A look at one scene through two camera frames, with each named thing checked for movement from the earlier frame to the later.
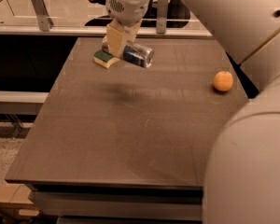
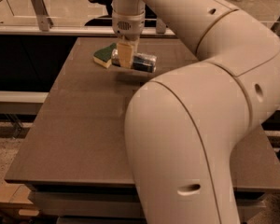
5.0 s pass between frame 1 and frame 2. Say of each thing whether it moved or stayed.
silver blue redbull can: moved
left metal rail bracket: stayed
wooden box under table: stayed
